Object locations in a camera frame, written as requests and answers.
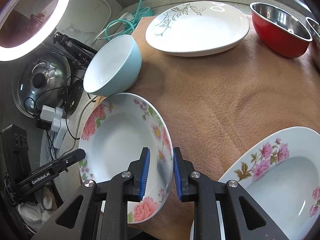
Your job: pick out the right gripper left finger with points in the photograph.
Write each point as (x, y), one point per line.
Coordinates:
(99, 209)

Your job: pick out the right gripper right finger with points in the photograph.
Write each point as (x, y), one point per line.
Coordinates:
(221, 210)

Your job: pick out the white plate pink flowers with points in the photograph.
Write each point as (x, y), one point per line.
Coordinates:
(281, 173)

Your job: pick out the white plate pink roses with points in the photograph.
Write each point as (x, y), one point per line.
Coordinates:
(114, 135)

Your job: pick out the light blue ceramic bowl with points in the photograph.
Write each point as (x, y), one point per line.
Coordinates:
(115, 67)

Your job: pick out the red steel bowl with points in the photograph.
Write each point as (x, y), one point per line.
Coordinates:
(279, 30)

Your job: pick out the white plate grey leaf pattern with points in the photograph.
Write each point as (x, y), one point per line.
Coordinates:
(198, 28)

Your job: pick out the large stainless steel bowl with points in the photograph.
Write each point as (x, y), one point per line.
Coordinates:
(314, 47)

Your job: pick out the gloved hand on left gripper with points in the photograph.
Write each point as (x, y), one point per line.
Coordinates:
(34, 214)

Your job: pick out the black round puck device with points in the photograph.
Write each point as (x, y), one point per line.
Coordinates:
(74, 95)

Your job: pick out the steel pot lid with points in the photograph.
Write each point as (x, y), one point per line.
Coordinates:
(39, 79)

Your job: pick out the orange-pink towel mat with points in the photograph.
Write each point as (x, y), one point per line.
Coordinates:
(218, 107)

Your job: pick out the teal power strip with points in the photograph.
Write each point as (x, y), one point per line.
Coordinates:
(145, 12)

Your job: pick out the ring light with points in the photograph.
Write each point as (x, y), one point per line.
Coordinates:
(27, 23)

